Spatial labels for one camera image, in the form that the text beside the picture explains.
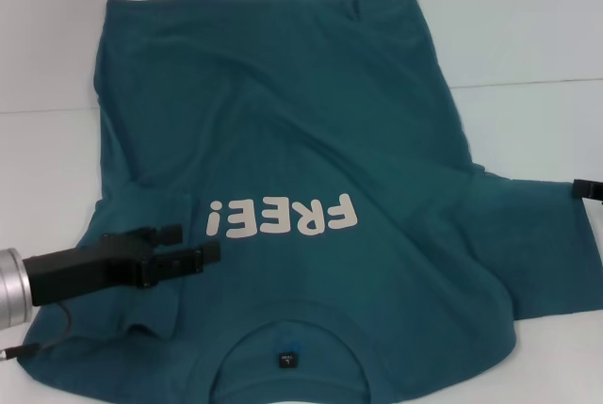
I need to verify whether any teal t-shirt with FREE print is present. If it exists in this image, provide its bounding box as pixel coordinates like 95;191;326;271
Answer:
16;0;603;404

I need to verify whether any left wrist cable with connector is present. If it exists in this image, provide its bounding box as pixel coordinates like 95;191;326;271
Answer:
0;299;72;361

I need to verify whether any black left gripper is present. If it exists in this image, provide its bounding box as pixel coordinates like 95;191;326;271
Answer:
23;223;221;306

